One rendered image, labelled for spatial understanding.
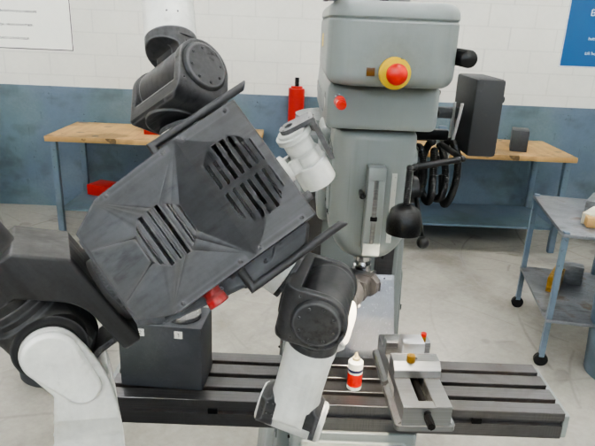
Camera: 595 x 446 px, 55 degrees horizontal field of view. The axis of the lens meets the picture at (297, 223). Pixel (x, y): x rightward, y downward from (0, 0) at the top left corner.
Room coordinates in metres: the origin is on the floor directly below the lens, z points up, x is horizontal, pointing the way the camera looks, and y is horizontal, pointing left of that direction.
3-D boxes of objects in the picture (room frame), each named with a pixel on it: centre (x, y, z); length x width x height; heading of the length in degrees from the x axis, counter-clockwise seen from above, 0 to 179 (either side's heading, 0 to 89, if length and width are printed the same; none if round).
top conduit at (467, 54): (1.39, -0.32, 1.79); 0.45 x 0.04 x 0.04; 0
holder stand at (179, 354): (1.34, 0.34, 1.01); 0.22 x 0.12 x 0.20; 86
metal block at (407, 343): (1.36, -0.32, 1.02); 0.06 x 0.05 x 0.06; 93
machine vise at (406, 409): (1.33, -0.32, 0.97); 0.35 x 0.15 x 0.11; 3
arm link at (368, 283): (1.27, -0.13, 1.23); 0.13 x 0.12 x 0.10; 66
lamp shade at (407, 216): (1.11, -0.22, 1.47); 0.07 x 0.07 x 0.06
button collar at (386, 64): (1.12, -0.17, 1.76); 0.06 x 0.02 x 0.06; 90
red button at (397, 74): (1.10, -0.17, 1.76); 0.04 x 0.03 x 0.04; 90
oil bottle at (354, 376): (1.32, -0.17, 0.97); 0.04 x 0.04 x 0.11
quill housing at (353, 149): (1.36, -0.17, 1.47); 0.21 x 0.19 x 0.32; 90
